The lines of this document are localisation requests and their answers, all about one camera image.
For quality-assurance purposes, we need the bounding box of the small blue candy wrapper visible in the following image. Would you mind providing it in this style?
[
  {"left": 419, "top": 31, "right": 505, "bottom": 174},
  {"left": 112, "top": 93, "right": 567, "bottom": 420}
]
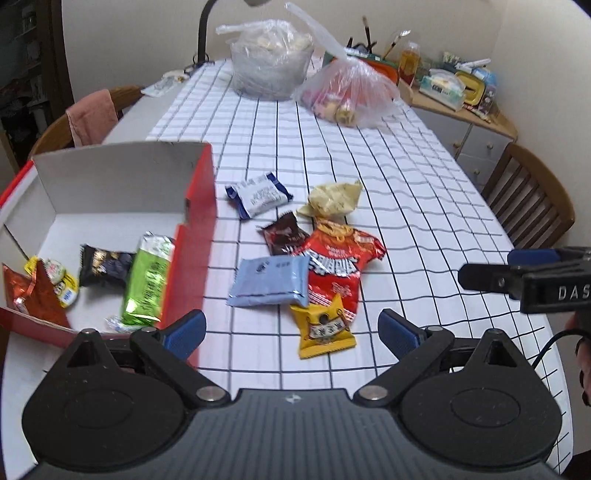
[{"left": 105, "top": 315, "right": 140, "bottom": 333}]

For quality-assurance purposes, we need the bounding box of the grey desk lamp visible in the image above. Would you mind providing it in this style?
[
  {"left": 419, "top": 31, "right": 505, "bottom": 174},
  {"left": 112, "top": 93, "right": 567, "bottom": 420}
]
[{"left": 191, "top": 0, "right": 269, "bottom": 71}]

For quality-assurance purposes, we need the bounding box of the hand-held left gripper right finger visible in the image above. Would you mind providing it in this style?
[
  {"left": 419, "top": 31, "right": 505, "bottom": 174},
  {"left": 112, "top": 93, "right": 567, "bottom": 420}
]
[{"left": 352, "top": 309, "right": 540, "bottom": 409}]

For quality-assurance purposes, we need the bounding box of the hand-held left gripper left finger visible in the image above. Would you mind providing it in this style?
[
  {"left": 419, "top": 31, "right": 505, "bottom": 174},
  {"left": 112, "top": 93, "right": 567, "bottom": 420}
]
[{"left": 46, "top": 309, "right": 232, "bottom": 409}]

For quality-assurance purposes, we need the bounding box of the black cable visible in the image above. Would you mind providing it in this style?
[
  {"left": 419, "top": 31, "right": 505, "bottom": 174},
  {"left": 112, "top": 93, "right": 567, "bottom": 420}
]
[{"left": 531, "top": 329, "right": 583, "bottom": 371}]

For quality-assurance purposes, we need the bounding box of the large red chips packet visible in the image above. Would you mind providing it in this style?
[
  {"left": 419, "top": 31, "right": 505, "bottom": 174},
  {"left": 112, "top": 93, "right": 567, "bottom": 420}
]
[{"left": 288, "top": 220, "right": 388, "bottom": 325}]

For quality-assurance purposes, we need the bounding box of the pink towel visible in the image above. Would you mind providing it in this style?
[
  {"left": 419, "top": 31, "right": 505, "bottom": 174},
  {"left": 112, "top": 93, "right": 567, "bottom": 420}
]
[{"left": 65, "top": 89, "right": 120, "bottom": 148}]

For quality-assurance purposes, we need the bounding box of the pinkish plastic bag of food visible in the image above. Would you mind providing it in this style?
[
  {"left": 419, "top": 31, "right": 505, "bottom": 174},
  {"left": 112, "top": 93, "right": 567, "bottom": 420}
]
[{"left": 284, "top": 2, "right": 402, "bottom": 129}]

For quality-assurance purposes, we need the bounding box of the orange collapsible basin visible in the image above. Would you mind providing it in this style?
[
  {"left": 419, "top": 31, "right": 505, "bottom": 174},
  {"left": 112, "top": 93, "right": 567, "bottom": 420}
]
[{"left": 322, "top": 48, "right": 400, "bottom": 86}]

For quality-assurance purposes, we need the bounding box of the brown calligraphy brush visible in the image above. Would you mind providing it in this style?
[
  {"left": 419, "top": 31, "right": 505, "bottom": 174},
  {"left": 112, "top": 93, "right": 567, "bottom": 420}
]
[{"left": 382, "top": 31, "right": 403, "bottom": 61}]

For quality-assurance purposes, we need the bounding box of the green and white tissue box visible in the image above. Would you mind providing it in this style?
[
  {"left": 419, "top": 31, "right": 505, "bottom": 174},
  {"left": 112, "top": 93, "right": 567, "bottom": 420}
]
[{"left": 419, "top": 69, "right": 467, "bottom": 112}]

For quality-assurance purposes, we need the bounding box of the red-brown triangular snack packet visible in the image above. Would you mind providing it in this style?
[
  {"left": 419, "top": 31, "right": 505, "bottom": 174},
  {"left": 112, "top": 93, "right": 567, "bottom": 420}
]
[{"left": 2, "top": 258, "right": 73, "bottom": 330}]

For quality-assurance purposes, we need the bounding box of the small jelly cup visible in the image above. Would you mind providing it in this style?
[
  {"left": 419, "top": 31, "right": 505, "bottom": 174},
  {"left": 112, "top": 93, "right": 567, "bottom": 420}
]
[{"left": 43, "top": 259, "right": 66, "bottom": 284}]

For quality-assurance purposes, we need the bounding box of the clear plastic bag with tub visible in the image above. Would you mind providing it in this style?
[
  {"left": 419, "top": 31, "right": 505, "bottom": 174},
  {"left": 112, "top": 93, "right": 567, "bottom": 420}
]
[{"left": 215, "top": 18, "right": 316, "bottom": 100}]

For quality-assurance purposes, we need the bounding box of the wooden bookcase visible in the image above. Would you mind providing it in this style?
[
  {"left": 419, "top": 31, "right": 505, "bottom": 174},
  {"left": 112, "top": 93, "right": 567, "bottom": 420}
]
[{"left": 0, "top": 0, "right": 75, "bottom": 172}]

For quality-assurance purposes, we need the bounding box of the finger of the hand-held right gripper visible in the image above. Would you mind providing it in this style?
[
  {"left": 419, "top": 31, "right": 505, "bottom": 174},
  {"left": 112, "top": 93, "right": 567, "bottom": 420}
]
[{"left": 457, "top": 247, "right": 591, "bottom": 299}]

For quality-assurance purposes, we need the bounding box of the printed paper packet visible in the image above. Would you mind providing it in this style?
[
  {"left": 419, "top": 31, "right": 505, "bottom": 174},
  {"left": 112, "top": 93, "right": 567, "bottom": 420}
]
[{"left": 140, "top": 69, "right": 190, "bottom": 98}]

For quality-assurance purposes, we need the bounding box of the white and blue snack packet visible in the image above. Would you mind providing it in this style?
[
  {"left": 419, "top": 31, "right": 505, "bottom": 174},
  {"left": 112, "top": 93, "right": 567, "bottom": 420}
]
[{"left": 225, "top": 171, "right": 294, "bottom": 220}]

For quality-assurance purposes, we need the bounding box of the dark brown snack packet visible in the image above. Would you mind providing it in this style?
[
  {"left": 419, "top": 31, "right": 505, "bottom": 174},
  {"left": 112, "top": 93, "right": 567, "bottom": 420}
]
[{"left": 257, "top": 212, "right": 310, "bottom": 256}]

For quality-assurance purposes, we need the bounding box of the yellow cartoon jelly pack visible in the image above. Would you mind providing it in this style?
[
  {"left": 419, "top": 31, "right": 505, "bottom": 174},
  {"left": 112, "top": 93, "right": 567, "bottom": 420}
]
[{"left": 24, "top": 256, "right": 81, "bottom": 309}]

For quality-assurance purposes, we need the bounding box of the red cardboard box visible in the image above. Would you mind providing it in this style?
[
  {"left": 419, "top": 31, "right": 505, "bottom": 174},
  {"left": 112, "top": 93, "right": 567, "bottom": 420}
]
[{"left": 0, "top": 141, "right": 219, "bottom": 370}]

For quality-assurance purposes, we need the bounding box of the yellow tissue holder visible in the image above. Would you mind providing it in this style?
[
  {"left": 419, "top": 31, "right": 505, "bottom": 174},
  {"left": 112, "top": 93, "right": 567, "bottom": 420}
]
[{"left": 454, "top": 69, "right": 488, "bottom": 105}]

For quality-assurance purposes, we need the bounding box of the person's right hand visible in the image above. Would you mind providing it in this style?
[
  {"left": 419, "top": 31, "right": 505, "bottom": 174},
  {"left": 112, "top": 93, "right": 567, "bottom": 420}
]
[{"left": 564, "top": 310, "right": 591, "bottom": 408}]

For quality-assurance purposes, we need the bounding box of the green snack packet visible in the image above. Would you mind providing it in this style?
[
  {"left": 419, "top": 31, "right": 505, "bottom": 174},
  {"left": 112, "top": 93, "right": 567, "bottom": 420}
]
[{"left": 120, "top": 230, "right": 177, "bottom": 330}]

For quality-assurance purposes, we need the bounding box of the white cabinet with wooden top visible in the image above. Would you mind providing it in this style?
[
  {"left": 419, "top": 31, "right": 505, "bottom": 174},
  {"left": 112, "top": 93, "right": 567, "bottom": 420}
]
[{"left": 397, "top": 78, "right": 519, "bottom": 186}]

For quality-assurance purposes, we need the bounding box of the yellow snack packet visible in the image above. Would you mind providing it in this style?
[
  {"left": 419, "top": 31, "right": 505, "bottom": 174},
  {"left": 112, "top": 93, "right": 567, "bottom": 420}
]
[{"left": 289, "top": 294, "right": 358, "bottom": 360}]

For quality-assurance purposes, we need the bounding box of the black snack packet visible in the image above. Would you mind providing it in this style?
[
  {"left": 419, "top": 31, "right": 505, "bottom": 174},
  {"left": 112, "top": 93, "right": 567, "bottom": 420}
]
[{"left": 78, "top": 243, "right": 136, "bottom": 288}]

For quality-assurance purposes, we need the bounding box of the light blue snack packet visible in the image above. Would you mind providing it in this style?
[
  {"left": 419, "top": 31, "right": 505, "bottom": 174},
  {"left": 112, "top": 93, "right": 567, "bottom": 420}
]
[{"left": 226, "top": 255, "right": 311, "bottom": 309}]

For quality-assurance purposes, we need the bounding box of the orange drink bottle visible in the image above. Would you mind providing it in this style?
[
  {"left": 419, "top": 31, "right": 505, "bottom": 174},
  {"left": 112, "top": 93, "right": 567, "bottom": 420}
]
[{"left": 397, "top": 41, "right": 422, "bottom": 89}]

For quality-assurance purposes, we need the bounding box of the wooden chair with black seat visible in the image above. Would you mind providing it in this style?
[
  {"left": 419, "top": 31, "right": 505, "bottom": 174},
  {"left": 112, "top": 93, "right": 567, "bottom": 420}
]
[{"left": 480, "top": 143, "right": 576, "bottom": 253}]

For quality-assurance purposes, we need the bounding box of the checkered tablecloth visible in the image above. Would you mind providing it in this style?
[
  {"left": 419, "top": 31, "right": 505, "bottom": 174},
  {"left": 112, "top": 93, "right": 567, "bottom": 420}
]
[{"left": 0, "top": 59, "right": 574, "bottom": 478}]

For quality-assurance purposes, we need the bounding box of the cream snack packet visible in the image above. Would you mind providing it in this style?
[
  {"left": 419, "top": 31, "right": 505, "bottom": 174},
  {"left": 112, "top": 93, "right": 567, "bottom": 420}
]
[{"left": 296, "top": 179, "right": 365, "bottom": 220}]

